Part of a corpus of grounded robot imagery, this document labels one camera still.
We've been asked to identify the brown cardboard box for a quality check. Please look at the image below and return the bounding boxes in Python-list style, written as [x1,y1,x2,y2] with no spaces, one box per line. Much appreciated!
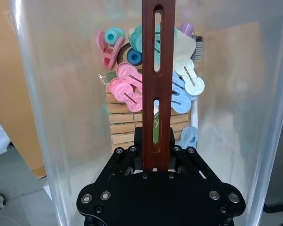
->
[0,0,47,178]

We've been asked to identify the white translucent plastic card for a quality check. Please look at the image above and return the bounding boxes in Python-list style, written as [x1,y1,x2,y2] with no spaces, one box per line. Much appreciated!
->
[172,29,195,60]

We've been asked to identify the black bristle brush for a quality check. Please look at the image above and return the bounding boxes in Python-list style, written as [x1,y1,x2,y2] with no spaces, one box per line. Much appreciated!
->
[192,35,205,61]

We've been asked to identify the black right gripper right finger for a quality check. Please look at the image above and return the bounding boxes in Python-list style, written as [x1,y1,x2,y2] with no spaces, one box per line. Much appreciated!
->
[167,126,222,183]

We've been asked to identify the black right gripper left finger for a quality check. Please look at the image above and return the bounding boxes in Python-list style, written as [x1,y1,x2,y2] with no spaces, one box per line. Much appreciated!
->
[96,126,144,184]

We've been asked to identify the teal plastic clip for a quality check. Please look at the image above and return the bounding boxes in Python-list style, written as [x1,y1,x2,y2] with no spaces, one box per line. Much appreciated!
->
[129,23,180,67]

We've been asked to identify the teal plastic spool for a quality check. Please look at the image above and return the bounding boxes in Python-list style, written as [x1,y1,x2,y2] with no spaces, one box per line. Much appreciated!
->
[105,27,125,46]

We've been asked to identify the white plastic clip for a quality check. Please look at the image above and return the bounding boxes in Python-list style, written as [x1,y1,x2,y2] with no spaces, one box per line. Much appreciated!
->
[174,57,206,96]

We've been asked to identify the wooden clothespin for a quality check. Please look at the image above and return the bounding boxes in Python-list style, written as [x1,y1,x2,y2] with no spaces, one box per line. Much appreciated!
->
[106,101,142,115]
[110,123,142,135]
[111,132,136,145]

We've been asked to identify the light blue plastic clip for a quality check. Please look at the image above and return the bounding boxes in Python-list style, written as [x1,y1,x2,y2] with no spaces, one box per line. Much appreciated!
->
[171,92,192,114]
[180,126,199,149]
[171,72,187,95]

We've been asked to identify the green plastic item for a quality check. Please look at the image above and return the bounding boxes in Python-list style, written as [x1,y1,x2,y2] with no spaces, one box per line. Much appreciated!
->
[153,110,160,145]

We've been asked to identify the blue plastic spool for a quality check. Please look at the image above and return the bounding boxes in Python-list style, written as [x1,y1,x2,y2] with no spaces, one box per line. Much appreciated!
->
[126,48,142,66]

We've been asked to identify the dark pink plastic clip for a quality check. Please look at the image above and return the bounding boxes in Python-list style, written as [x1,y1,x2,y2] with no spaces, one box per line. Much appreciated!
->
[95,30,125,71]

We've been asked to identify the clear plastic bin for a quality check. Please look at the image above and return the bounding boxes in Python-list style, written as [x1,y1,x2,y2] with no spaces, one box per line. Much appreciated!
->
[9,0,283,226]

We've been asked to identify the brown slotted wooden bar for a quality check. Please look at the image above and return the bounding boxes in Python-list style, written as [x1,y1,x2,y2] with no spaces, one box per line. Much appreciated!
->
[141,0,176,173]

